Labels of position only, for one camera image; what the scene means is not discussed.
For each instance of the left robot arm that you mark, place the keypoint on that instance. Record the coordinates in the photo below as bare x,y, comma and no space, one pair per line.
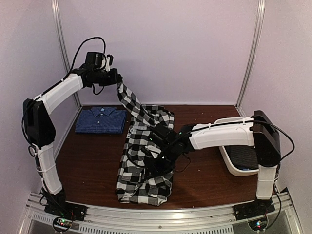
38,128

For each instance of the left small circuit board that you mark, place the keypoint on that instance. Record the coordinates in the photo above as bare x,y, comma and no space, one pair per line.
61,224

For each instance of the left aluminium frame post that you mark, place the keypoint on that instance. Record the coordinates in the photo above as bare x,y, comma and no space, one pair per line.
60,35

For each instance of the black white checked shirt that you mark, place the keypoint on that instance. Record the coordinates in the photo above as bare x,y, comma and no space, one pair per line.
135,183

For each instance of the dark striped shirt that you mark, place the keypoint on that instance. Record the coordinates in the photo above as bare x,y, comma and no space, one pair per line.
242,157

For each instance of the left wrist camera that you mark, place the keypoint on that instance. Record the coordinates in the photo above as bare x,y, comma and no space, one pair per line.
109,62

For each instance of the right small circuit board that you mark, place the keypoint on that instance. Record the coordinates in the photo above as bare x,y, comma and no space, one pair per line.
259,224

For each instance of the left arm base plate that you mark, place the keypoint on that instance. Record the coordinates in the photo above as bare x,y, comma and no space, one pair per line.
69,211

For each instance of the front aluminium rail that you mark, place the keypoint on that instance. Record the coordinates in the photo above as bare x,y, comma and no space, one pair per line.
206,220

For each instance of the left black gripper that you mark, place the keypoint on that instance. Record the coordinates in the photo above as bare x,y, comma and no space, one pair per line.
113,80

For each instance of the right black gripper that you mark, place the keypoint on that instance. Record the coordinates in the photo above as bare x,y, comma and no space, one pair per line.
155,169

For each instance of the small circuit board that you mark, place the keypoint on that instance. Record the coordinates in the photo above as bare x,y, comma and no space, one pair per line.
61,224
259,224

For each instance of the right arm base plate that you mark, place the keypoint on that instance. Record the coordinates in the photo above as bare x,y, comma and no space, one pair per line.
253,209

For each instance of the white plastic basket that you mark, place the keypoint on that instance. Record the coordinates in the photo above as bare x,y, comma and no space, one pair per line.
225,152

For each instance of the folded blue shirt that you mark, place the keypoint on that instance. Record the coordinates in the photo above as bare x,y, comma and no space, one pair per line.
101,120

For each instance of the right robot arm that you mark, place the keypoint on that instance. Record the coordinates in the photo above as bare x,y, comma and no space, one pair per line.
256,131

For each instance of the right aluminium frame post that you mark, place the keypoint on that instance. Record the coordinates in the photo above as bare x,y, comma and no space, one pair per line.
259,19

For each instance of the aluminium frame post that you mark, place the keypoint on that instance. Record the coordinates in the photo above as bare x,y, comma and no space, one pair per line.
60,35
259,19

